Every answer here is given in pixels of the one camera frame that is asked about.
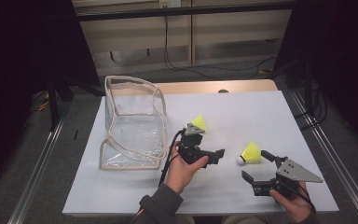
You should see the black metal stand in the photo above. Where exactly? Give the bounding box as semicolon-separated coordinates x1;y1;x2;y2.
47;73;62;132

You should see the white wall socket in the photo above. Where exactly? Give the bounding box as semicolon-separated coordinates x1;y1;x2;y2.
158;0;182;8

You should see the clear tote bag beige trim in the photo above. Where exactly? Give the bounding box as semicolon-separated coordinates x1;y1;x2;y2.
98;75;169;171

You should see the wooden table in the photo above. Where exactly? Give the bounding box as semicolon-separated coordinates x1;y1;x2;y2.
155;78;279;94

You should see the black floor cable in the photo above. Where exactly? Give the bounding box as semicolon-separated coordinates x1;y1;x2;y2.
163;15;278;80

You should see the person's right hand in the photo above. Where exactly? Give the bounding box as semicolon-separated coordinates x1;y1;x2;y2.
269;181;313;223

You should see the dark curtain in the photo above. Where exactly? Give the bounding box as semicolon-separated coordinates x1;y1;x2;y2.
273;0;358;153
0;0;102;190

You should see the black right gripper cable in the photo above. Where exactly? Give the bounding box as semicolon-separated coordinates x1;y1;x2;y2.
287;181;317;216

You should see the bundle of black cables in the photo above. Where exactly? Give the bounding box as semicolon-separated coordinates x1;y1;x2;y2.
293;78;329;130

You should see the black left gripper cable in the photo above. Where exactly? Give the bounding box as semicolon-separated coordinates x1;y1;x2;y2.
158;130;186;188

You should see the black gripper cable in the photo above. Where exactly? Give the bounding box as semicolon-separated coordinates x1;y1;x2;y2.
158;130;186;188
287;181;317;216

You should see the metal floor rail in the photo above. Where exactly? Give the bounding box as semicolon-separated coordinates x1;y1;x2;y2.
292;91;358;224
7;118;66;224

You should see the person's left hand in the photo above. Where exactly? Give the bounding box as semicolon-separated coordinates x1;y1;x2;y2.
166;141;210;194

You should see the yellow plastic shuttlecock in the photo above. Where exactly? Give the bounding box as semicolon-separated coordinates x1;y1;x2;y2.
236;141;263;166
190;115;208;132

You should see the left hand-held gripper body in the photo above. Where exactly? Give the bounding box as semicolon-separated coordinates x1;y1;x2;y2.
176;123;211;166

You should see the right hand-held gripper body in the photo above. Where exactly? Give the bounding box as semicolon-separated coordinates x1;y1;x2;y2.
251;157;324;199

